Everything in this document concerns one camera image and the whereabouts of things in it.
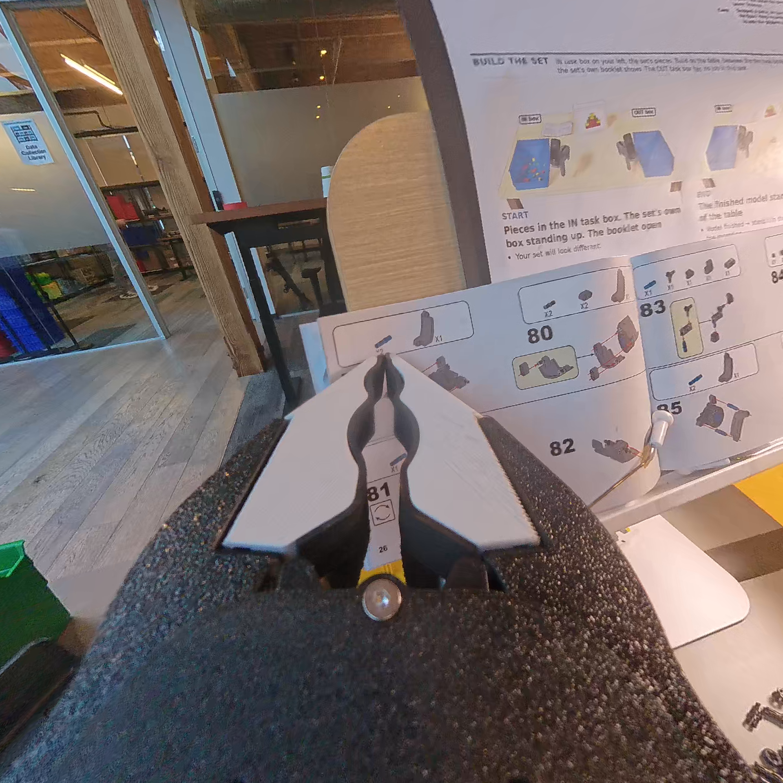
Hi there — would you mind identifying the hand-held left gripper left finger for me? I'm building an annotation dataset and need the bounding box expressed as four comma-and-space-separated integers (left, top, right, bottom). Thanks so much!
222, 354, 387, 589

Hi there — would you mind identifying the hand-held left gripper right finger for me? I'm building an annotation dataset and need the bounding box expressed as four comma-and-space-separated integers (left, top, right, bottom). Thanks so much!
387, 354, 542, 589

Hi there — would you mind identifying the instruction booklet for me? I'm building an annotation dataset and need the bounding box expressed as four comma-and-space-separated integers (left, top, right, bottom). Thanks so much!
300, 229, 783, 573

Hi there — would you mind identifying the white printed task sheet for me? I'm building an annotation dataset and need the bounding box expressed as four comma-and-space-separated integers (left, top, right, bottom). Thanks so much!
431, 0, 783, 283

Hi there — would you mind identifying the white booklet stand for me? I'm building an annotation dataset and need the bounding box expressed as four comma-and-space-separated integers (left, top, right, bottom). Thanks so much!
587, 410, 783, 650

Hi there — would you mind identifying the dark wooden high table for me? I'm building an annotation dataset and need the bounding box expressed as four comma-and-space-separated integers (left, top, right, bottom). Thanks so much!
192, 199, 343, 411

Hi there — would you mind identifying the rounded wooden divider panel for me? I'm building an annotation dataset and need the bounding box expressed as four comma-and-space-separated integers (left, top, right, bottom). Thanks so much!
326, 112, 466, 313

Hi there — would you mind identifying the wooden pillar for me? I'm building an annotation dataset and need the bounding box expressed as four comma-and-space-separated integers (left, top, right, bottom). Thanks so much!
86, 0, 267, 377

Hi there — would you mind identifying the green plastic bin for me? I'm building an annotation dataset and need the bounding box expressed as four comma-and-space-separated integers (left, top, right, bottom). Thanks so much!
0, 540, 71, 668

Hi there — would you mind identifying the rack of blue bins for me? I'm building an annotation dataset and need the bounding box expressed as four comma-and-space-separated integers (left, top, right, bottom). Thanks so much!
0, 263, 65, 362

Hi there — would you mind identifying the black backing board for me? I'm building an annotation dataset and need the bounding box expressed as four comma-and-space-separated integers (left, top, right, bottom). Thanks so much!
398, 0, 493, 288

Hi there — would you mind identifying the pile of small brick pieces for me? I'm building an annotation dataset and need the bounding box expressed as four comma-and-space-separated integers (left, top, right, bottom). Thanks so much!
741, 688, 783, 783

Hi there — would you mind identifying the paper sign on glass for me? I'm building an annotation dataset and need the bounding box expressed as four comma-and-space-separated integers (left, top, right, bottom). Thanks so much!
3, 119, 55, 165

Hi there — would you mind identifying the ceiling light strip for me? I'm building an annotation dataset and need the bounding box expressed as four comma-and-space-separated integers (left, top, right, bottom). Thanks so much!
61, 54, 123, 95

